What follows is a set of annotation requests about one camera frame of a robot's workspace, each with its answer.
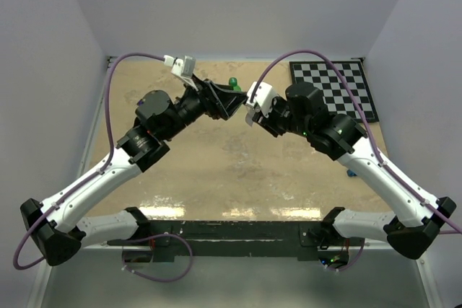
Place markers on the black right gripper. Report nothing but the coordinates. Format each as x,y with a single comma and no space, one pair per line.
268,122

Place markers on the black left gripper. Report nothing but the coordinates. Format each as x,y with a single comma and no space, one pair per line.
217,99

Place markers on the green plastic bottle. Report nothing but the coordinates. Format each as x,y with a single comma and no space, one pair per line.
236,87

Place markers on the green bottle cap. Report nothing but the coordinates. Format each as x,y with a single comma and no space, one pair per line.
232,81

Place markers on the clear Pepsi bottle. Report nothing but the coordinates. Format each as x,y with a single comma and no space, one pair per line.
249,117

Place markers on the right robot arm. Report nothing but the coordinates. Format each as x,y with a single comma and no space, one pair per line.
415,217

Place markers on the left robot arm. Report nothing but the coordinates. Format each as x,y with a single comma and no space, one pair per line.
59,226

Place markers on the black white chessboard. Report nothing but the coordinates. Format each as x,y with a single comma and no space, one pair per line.
335,95

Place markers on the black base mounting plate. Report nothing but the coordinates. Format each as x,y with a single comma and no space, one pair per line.
249,239

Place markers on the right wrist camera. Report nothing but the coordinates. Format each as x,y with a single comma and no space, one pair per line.
260,99

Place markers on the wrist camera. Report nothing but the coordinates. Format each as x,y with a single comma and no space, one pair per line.
182,69
260,99

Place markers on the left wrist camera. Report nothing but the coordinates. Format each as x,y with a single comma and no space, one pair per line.
182,69

